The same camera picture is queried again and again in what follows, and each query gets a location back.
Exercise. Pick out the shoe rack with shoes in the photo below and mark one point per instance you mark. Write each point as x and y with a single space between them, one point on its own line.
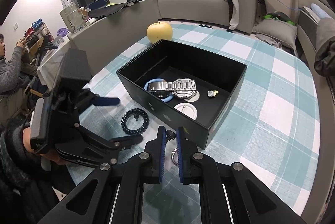
36 30

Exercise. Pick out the dark olive blanket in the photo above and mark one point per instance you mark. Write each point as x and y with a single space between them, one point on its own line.
325 56

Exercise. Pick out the dark blue box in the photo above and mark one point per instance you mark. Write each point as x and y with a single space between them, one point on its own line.
96 4

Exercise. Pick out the clear plastic container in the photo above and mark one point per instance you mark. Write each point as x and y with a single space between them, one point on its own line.
73 21

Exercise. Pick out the side table with white cloth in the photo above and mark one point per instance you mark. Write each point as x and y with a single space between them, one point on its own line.
45 61

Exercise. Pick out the grey sofa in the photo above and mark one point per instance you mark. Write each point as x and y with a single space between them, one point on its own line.
191 6

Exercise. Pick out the beige upholstered bed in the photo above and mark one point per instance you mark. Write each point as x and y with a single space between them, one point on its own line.
305 30

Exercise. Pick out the person's left hand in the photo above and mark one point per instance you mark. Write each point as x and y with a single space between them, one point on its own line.
27 139

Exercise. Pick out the silver metal wristwatch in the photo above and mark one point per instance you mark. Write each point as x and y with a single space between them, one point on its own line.
183 87

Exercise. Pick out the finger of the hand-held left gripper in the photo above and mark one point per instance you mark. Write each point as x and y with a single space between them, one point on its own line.
107 101
104 141

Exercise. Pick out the black cardboard box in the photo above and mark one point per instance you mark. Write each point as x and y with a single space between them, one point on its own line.
188 64

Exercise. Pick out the light blue pillow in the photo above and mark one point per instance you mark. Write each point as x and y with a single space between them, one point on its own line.
319 10

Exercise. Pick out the black insole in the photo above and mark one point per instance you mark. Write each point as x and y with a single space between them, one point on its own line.
110 10

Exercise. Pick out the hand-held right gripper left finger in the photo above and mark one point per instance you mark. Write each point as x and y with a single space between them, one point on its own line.
162 150

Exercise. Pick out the purple bag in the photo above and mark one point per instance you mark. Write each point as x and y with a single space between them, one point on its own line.
62 31

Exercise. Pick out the grey floor cushion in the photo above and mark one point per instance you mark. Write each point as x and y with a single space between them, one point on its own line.
277 32

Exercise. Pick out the small pale charm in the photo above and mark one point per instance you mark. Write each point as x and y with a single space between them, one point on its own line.
212 93

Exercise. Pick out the silver keyring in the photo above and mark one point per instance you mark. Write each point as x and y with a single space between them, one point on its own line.
170 134

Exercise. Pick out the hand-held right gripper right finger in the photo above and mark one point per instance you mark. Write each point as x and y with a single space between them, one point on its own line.
179 156

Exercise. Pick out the yellow apple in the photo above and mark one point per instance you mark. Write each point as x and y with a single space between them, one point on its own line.
159 31

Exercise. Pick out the green black toy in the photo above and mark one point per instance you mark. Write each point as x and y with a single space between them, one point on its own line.
269 16

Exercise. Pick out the white labelled box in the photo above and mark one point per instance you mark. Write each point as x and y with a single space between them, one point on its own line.
58 41

